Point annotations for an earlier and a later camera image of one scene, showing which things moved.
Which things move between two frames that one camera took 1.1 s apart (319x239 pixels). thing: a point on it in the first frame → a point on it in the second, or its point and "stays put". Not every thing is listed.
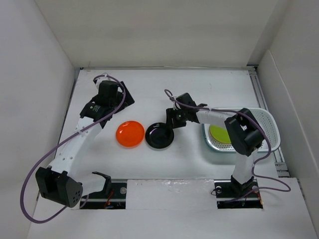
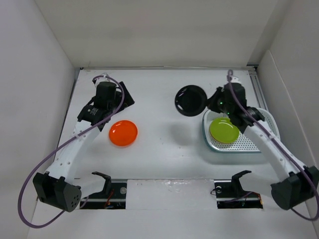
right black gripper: (170, 112) → (212, 101)
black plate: (159, 135) → (191, 100)
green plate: (220, 134) stays put
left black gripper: (128, 100) stays put
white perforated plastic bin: (264, 118) stays put
